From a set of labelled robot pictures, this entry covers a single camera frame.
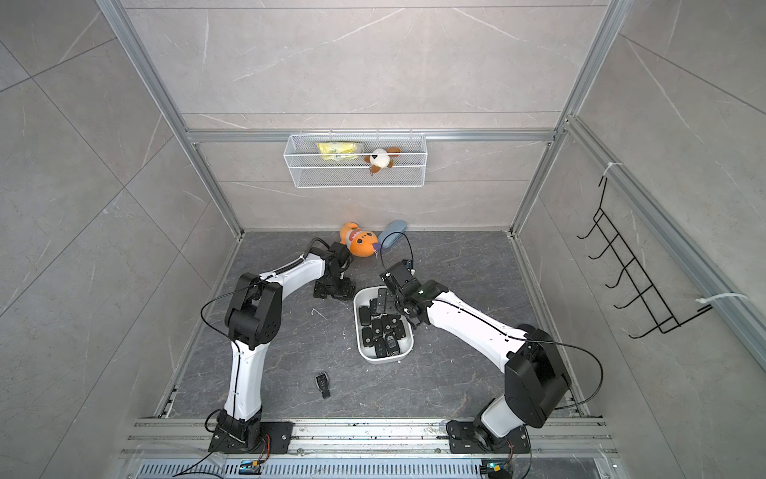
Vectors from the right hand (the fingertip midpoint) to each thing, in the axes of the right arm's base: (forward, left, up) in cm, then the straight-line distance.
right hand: (396, 301), depth 84 cm
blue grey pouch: (+39, +1, -11) cm, 40 cm away
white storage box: (-4, +4, -11) cm, 13 cm away
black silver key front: (-19, +21, -12) cm, 31 cm away
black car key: (-3, +4, +8) cm, 10 cm away
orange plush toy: (+28, +12, -5) cm, 31 cm away
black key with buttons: (-8, +1, -12) cm, 14 cm away
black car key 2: (+2, +10, -12) cm, 16 cm away
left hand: (+11, +17, -12) cm, 24 cm away
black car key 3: (-6, +9, -10) cm, 15 cm away
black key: (-4, -1, -11) cm, 12 cm away
